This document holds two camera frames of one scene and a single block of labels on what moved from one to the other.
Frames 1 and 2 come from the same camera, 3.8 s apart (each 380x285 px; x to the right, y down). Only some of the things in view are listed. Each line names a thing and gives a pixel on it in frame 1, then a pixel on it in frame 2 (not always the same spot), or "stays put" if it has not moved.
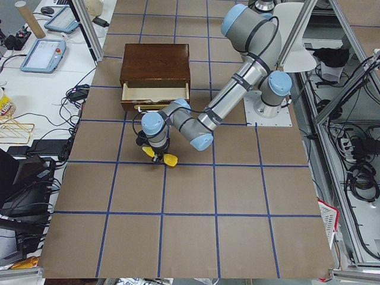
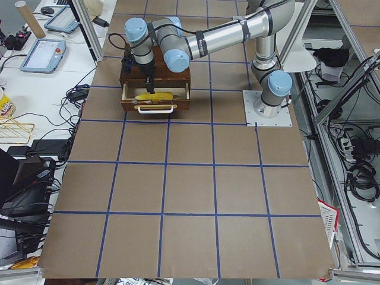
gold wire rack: x=12 y=132 stays put
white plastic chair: x=300 y=59 stays put
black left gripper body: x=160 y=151 → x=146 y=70
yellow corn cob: x=171 y=160 → x=155 y=96
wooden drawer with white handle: x=151 y=99 stays put
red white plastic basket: x=329 y=217 stays put
